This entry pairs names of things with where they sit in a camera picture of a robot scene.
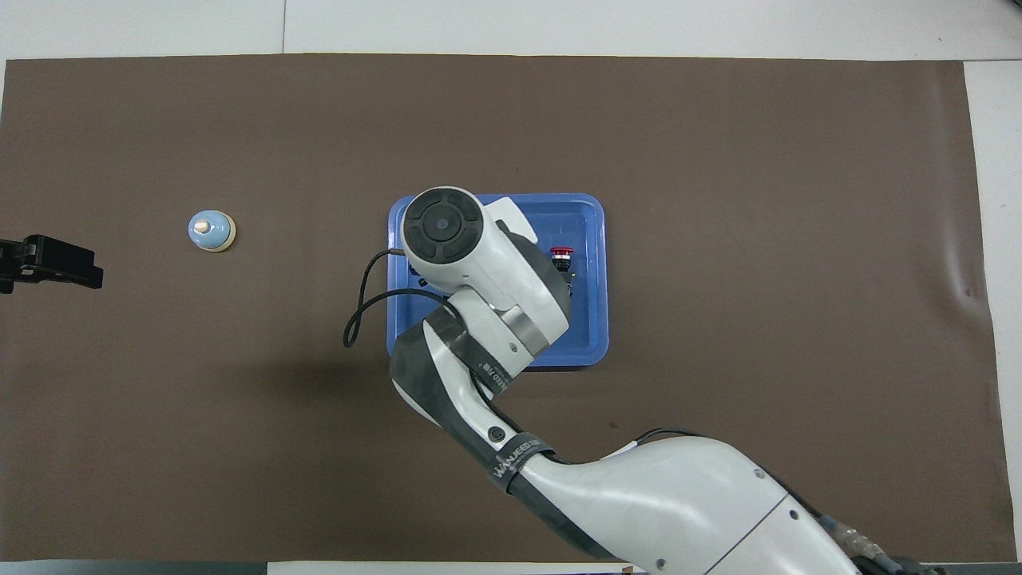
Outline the light blue service bell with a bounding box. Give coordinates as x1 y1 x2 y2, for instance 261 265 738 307
188 210 237 254

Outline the red push button switch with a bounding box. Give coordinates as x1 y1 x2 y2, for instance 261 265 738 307
549 246 577 298

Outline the blue plastic tray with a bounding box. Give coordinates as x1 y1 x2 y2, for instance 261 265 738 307
387 193 609 370

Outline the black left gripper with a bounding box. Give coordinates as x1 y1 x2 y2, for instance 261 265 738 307
0 234 105 294

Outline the brown table mat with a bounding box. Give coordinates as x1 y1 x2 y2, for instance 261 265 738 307
0 54 1019 564

